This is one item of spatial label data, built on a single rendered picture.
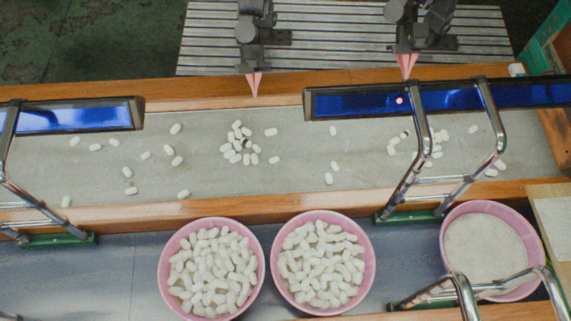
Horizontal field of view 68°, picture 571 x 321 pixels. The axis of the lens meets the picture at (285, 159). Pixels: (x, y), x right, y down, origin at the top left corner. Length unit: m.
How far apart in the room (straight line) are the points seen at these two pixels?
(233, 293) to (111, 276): 0.35
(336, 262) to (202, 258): 0.35
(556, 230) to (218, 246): 0.89
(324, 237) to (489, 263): 0.44
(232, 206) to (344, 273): 0.34
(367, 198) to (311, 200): 0.15
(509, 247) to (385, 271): 0.34
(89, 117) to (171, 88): 0.45
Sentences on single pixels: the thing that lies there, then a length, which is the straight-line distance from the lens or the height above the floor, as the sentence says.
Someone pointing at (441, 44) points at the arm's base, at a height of 0.68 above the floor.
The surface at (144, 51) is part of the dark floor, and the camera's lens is 2.55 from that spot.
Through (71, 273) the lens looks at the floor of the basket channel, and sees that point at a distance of 1.30.
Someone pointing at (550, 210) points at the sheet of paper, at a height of 0.78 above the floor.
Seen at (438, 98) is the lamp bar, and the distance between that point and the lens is 0.98.
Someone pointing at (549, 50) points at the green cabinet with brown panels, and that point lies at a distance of 1.53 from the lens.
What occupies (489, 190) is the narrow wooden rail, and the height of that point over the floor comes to 0.76.
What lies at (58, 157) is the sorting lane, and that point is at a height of 0.74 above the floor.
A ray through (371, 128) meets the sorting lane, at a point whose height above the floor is 0.74.
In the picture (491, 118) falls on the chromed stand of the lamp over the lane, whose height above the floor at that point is 1.12.
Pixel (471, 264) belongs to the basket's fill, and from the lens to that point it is 1.23.
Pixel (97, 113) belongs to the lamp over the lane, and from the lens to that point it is 0.96.
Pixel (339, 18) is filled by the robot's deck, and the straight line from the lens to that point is 1.68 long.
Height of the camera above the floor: 1.83
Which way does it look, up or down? 63 degrees down
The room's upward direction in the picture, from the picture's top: 2 degrees clockwise
